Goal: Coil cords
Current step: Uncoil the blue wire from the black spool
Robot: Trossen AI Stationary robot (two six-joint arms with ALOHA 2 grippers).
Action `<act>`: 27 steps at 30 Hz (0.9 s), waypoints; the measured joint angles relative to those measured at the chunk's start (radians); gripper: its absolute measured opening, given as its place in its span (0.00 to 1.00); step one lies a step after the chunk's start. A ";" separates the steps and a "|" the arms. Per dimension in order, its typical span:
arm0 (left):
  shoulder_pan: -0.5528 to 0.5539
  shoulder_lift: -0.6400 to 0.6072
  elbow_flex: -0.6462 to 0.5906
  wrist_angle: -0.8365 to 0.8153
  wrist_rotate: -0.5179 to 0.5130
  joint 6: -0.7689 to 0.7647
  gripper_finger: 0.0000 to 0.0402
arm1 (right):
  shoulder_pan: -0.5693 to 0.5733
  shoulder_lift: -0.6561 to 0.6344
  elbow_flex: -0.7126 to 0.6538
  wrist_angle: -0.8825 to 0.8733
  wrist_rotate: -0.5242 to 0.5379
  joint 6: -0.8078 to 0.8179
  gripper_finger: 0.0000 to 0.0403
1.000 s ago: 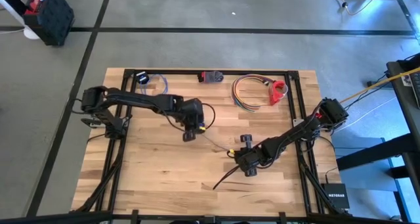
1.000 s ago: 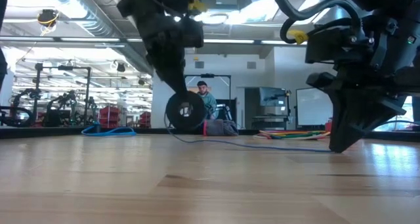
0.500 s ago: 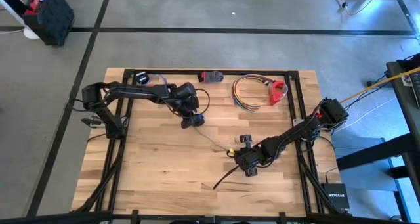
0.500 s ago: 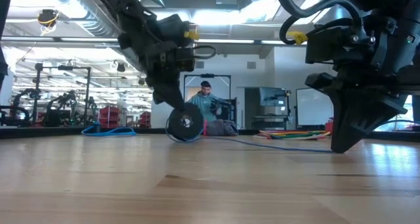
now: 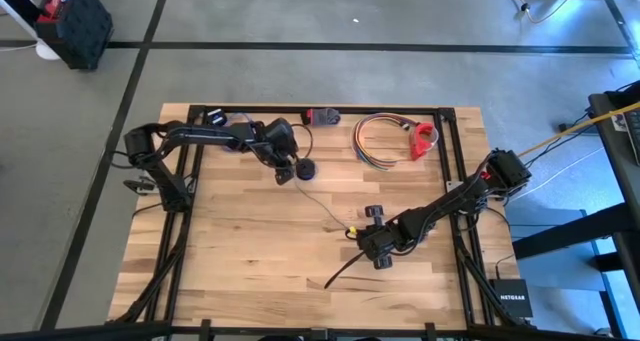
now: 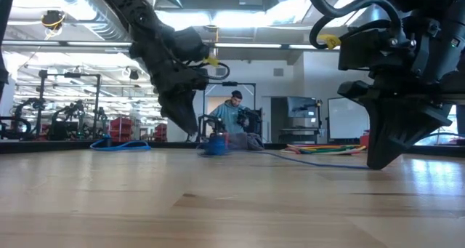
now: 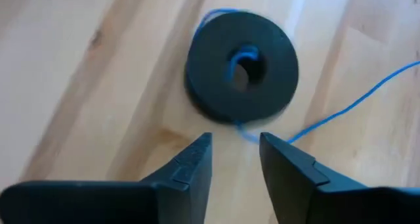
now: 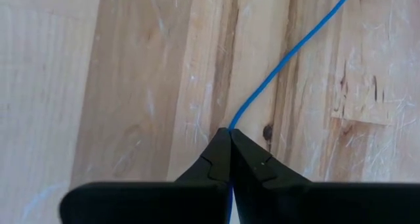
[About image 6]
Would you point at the background robot workstation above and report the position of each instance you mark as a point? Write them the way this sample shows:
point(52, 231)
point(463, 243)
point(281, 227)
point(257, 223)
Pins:
point(41, 95)

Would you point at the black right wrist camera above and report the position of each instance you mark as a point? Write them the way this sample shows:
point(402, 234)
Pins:
point(363, 51)

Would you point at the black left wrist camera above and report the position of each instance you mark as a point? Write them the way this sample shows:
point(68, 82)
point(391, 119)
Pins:
point(190, 44)

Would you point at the long ceiling light bar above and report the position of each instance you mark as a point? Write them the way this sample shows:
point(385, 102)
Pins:
point(72, 43)

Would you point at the red storage bins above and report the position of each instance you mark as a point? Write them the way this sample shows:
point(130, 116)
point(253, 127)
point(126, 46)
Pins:
point(161, 131)
point(123, 128)

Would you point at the person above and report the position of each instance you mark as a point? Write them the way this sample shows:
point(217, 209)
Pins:
point(229, 117)

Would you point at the grey and red pouch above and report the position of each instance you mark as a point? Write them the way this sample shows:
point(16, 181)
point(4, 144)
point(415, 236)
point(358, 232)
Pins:
point(247, 142)

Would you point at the silver ventilation duct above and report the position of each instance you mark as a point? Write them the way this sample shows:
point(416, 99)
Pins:
point(98, 26)

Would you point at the red box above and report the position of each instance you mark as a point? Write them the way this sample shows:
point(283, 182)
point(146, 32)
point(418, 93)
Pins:
point(364, 139)

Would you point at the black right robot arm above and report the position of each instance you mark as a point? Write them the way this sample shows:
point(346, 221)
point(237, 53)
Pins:
point(447, 30)

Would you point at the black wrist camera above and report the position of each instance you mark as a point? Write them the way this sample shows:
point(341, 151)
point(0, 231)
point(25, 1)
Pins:
point(190, 44)
point(363, 51)

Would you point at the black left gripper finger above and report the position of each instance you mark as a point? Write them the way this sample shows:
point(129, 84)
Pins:
point(190, 110)
point(172, 106)

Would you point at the black aluminium table frame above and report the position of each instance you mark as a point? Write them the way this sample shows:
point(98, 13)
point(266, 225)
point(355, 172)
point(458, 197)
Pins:
point(54, 146)

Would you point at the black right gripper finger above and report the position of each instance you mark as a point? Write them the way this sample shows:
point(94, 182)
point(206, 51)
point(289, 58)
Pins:
point(379, 131)
point(414, 131)

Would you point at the black hanging ceiling lamp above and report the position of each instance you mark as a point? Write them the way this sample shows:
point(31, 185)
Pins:
point(133, 74)

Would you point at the black background gantry frame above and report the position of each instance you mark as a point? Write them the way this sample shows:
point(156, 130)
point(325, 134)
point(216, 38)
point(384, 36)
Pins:
point(243, 83)

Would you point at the white whiteboard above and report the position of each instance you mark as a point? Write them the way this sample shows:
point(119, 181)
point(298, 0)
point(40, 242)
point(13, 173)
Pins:
point(348, 117)

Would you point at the dark blue cabinet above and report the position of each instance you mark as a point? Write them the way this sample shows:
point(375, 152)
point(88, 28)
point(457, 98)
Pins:
point(301, 110)

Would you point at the grey wall vent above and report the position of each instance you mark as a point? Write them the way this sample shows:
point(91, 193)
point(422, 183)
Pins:
point(278, 72)

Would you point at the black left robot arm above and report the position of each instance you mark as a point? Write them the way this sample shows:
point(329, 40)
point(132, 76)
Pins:
point(138, 15)

